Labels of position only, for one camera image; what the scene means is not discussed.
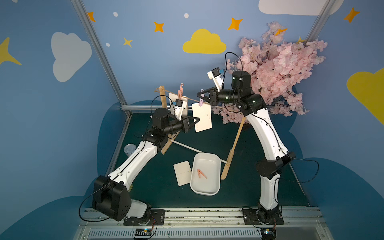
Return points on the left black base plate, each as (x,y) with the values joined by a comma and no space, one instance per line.
(150,217)

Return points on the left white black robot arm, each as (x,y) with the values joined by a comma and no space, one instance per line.
(111,195)

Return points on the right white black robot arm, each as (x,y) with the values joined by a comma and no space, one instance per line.
(254,110)

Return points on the right small circuit board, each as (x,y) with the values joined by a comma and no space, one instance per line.
(268,234)

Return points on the pink cherry blossom tree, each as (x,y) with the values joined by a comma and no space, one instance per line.
(276,66)

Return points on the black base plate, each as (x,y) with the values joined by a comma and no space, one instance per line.
(150,217)
(252,216)

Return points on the purple clothespin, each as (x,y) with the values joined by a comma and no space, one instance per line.
(202,100)

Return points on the left small circuit board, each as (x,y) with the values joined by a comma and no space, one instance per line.
(142,234)

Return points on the wooden drying rack frame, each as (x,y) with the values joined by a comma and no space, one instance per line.
(161,90)

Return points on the white postcard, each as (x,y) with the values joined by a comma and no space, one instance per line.
(183,173)
(204,114)
(174,97)

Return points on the small circuit board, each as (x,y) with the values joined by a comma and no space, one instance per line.
(142,234)
(268,234)

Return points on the salmon clothespin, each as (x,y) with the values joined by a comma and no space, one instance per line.
(201,174)

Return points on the aluminium corner post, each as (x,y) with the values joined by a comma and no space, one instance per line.
(90,30)
(320,21)

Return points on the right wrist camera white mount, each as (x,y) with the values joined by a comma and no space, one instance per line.
(216,76)

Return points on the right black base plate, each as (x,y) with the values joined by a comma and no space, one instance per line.
(252,216)

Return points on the right aluminium corner post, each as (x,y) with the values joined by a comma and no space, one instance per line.
(320,21)

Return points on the pink clothespin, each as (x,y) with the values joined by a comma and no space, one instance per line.
(180,91)

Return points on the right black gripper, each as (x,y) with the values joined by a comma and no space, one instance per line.
(214,96)

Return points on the aluminium mounting rail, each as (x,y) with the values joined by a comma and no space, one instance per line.
(209,224)

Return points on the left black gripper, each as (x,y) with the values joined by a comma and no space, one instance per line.
(185,125)

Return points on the clear plastic cup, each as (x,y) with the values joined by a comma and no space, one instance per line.
(129,149)

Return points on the white plastic tray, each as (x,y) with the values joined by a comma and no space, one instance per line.
(210,165)

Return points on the left aluminium corner post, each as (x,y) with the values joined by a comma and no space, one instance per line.
(90,30)

